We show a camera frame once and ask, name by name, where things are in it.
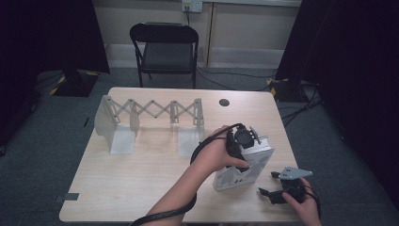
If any black folding chair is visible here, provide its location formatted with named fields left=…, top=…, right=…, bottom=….
left=129, top=22, right=200, bottom=89

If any black curtain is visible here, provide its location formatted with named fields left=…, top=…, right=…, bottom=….
left=0, top=0, right=111, bottom=149
left=275, top=0, right=399, bottom=202

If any grey tape strip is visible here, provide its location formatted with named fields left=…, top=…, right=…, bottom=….
left=55, top=192, right=80, bottom=203

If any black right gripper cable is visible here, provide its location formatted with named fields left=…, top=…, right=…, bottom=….
left=301, top=184, right=323, bottom=221

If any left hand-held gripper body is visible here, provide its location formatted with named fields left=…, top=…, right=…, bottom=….
left=225, top=123, right=271, bottom=162

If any white book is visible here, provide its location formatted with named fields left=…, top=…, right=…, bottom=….
left=212, top=125, right=275, bottom=192

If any white expandable metal book rack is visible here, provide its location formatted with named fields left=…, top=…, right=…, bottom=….
left=93, top=94, right=206, bottom=158

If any black power cable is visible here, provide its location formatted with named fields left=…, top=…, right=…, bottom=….
left=185, top=5, right=278, bottom=92

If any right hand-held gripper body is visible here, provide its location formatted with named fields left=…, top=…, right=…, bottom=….
left=270, top=166, right=314, bottom=204

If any person's right hand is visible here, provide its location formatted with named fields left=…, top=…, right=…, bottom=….
left=281, top=177, right=323, bottom=226

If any bundle of black floor cables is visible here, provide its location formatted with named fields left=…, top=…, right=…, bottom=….
left=278, top=82, right=325, bottom=127

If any black stand base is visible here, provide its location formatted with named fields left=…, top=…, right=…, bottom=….
left=268, top=77, right=316, bottom=104
left=49, top=69, right=101, bottom=98

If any white wall socket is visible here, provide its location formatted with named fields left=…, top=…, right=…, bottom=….
left=181, top=0, right=204, bottom=14

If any person's left hand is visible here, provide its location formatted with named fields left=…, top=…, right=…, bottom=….
left=191, top=124, right=251, bottom=181

